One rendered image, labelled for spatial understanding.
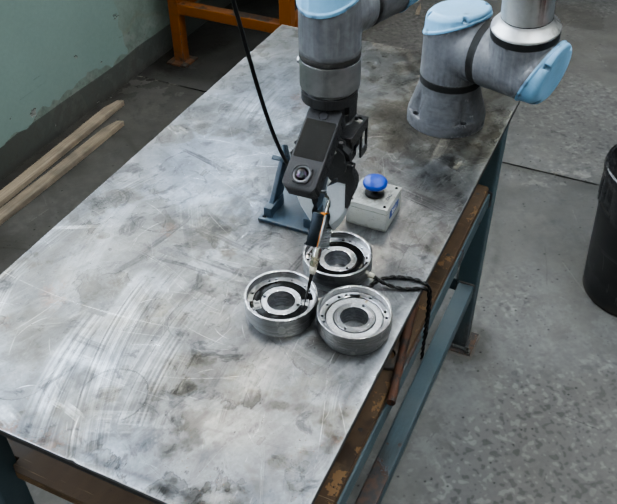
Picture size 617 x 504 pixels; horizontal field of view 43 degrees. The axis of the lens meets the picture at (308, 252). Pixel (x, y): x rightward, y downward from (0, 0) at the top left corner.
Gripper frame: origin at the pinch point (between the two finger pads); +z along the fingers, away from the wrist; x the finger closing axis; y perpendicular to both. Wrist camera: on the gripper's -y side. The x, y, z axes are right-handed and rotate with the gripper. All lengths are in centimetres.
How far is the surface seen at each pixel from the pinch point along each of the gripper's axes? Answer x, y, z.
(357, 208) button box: 1.1, 16.6, 9.7
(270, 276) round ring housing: 6.7, -3.7, 9.6
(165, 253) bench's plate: 26.1, -2.4, 13.0
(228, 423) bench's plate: 1.0, -27.3, 12.9
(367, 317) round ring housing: -8.9, -4.7, 10.8
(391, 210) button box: -4.0, 18.7, 10.0
